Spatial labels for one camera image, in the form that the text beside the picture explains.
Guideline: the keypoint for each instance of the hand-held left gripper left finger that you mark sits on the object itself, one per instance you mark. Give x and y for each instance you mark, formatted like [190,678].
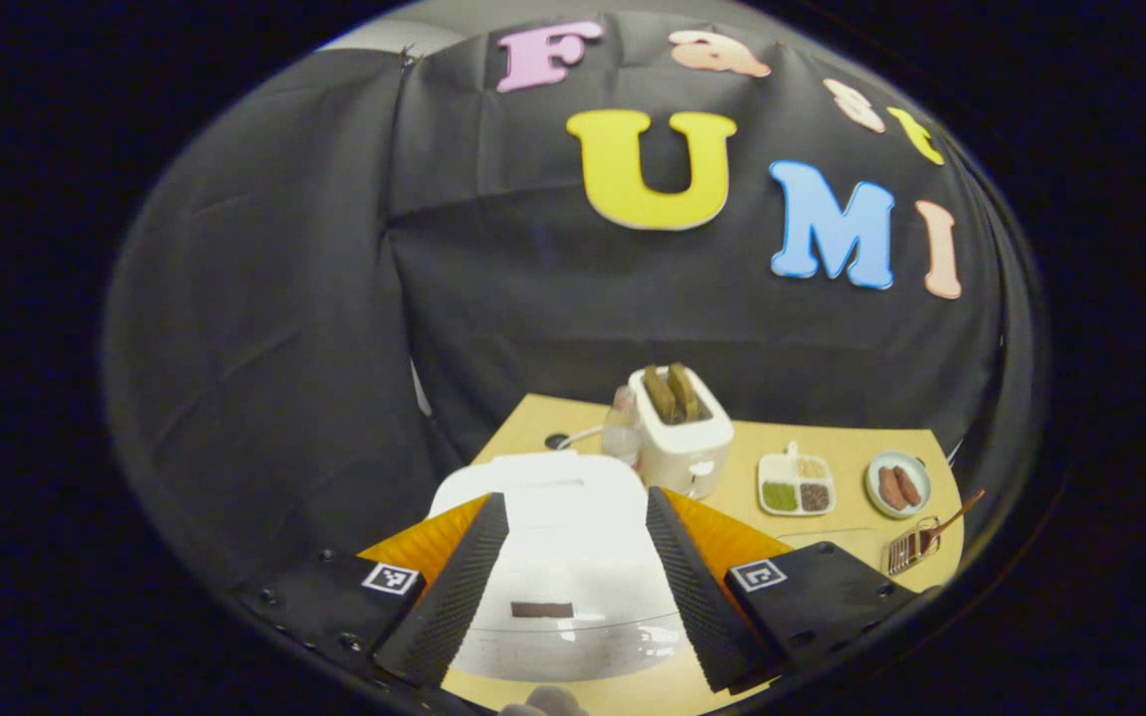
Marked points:
[459,597]

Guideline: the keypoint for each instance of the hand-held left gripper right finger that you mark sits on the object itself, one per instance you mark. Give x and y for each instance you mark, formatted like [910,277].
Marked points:
[697,597]

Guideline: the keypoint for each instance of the white rice cooker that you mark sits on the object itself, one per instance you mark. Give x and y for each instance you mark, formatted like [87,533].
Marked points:
[573,537]

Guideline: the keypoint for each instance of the dark wooden spoon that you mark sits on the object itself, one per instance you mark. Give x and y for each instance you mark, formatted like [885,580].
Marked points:
[956,517]

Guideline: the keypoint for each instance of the green mung beans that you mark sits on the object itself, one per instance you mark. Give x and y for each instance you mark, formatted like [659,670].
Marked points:
[780,496]

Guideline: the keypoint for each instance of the white toaster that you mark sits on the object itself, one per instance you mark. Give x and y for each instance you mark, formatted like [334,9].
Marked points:
[692,457]

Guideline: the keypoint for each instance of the white divided dish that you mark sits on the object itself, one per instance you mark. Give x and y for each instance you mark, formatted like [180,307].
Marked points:
[777,469]

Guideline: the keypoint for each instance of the dark red beans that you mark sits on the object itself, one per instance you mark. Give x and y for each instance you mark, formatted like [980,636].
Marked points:
[815,497]

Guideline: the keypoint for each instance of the yellow soybeans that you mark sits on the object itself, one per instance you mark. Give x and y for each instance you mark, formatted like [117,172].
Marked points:
[812,468]

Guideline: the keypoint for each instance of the clear water bottle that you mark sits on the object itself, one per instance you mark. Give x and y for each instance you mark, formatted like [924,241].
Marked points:
[621,433]

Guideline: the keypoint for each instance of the brown toast slice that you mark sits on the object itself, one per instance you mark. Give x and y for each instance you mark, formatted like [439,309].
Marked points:
[684,391]
[660,395]

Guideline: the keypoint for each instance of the red sausage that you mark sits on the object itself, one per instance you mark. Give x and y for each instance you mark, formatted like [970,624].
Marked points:
[909,486]
[891,489]

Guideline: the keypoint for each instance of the pale green plate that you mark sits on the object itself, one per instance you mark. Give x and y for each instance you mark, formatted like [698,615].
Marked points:
[899,458]

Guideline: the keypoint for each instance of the black backdrop cloth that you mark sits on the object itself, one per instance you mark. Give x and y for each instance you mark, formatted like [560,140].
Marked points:
[265,298]

